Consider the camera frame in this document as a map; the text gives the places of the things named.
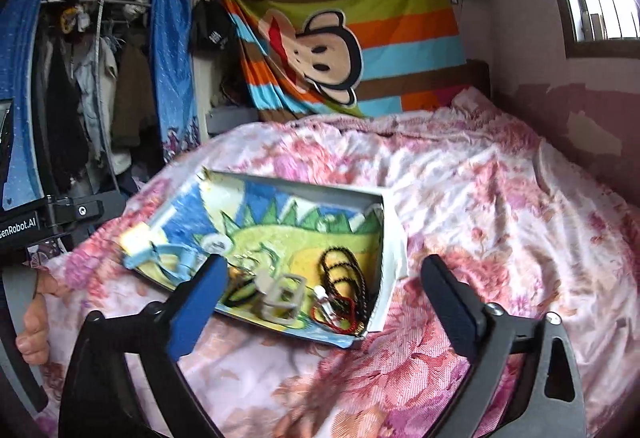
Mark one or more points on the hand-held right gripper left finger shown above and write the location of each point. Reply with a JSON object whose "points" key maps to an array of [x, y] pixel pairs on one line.
{"points": [[195, 303]]}

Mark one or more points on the brown wooden headboard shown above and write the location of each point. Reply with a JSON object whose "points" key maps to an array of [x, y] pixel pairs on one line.
{"points": [[480, 76]]}

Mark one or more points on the black cap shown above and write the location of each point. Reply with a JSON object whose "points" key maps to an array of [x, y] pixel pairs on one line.
{"points": [[210, 31]]}

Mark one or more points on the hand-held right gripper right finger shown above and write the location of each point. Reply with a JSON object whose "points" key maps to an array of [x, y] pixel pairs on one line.
{"points": [[450, 303]]}

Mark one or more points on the blue fabric wardrobe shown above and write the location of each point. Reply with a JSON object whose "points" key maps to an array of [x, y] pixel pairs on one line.
{"points": [[175, 68]]}

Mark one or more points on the white hair clip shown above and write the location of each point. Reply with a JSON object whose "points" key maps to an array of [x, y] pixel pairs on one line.
{"points": [[322, 298]]}

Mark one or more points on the brown glasses frame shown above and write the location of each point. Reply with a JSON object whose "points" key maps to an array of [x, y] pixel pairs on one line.
{"points": [[270, 313]]}

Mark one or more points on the light blue wristwatch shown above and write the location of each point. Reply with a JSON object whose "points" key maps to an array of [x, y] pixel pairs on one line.
{"points": [[187, 263]]}

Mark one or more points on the white wooden post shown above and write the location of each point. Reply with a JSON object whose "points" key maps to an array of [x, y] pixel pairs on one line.
{"points": [[201, 83]]}

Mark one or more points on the striped monkey print blanket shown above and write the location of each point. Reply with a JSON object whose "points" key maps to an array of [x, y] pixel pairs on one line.
{"points": [[400, 18]]}

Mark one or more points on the dinosaur print towel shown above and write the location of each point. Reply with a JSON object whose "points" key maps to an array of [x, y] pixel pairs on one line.
{"points": [[280, 238]]}

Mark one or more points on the pink floral bedsheet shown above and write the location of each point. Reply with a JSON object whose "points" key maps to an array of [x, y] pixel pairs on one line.
{"points": [[475, 193]]}

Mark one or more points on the white shallow box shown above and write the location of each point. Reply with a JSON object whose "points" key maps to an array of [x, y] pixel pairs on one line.
{"points": [[395, 248]]}

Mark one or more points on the grey bed frame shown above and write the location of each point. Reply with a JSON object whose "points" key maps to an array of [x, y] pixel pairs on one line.
{"points": [[230, 121]]}

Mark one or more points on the person's left hand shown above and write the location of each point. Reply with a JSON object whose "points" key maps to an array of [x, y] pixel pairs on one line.
{"points": [[35, 328]]}

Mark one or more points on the row of hanging clothes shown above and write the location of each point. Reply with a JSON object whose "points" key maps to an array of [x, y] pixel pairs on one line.
{"points": [[95, 78]]}

